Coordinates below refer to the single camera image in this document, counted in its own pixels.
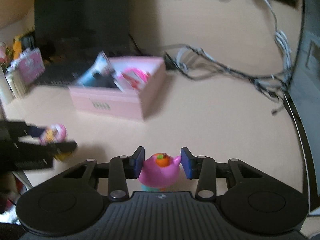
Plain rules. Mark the black computer monitor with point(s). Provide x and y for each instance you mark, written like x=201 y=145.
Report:
x=80 y=22

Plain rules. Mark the black keyboard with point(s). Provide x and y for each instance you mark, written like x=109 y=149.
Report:
x=57 y=77

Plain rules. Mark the red and white card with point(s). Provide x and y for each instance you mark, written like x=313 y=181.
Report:
x=135 y=83

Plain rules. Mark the pink and yellow cake toy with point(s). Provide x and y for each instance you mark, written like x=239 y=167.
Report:
x=57 y=132

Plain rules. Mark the computer case with glass panel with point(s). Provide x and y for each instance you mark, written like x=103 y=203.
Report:
x=307 y=67

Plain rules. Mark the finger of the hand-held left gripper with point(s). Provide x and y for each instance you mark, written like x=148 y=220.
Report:
x=65 y=147
x=35 y=130

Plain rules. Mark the white patterned cloth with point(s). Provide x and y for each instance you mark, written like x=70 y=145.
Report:
x=8 y=210

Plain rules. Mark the white thermos bottle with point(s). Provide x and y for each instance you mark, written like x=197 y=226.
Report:
x=5 y=90

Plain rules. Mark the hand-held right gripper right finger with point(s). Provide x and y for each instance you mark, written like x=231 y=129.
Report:
x=186 y=162

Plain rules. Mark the pink treasure chest box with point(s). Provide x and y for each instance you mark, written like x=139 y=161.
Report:
x=30 y=66

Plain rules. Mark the pink cardboard box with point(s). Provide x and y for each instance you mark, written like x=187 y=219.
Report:
x=105 y=102

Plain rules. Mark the pink bird figure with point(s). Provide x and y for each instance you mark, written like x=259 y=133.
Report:
x=160 y=175

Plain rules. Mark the dark grey bag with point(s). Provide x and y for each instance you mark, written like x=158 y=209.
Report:
x=27 y=41

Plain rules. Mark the black plush toy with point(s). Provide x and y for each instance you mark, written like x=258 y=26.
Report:
x=105 y=82

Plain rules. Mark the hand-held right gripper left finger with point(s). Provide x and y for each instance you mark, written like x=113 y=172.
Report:
x=138 y=162

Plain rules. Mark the yellow plush toy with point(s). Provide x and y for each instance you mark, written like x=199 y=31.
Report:
x=17 y=46

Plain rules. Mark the blue and white packet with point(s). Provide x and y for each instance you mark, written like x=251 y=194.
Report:
x=86 y=80

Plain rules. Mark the pink flower ornament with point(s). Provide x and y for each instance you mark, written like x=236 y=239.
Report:
x=3 y=52

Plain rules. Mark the pink toy strainer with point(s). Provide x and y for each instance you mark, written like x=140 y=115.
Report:
x=136 y=71

